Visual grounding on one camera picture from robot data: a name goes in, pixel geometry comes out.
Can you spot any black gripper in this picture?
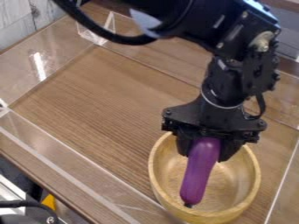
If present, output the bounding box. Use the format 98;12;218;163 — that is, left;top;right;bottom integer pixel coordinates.
162;96;267;162

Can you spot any purple toy eggplant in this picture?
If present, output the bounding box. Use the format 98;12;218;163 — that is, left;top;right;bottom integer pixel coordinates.
180;137;220;207

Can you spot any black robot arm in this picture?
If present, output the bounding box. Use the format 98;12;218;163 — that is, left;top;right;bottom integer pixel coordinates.
54;0;282;162

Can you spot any brown wooden bowl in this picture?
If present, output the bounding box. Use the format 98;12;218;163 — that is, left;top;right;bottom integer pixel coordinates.
148;132;262;224

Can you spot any black device with screw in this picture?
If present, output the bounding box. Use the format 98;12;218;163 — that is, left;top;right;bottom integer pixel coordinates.
0;208;68;224

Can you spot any clear acrylic corner bracket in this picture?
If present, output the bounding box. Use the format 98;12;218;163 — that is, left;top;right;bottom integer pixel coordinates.
75;10;118;46

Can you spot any clear acrylic tray wall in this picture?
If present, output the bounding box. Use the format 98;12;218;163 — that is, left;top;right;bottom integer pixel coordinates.
0;17;299;224

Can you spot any black cable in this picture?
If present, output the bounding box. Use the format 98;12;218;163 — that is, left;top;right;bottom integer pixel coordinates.
0;199;60;224

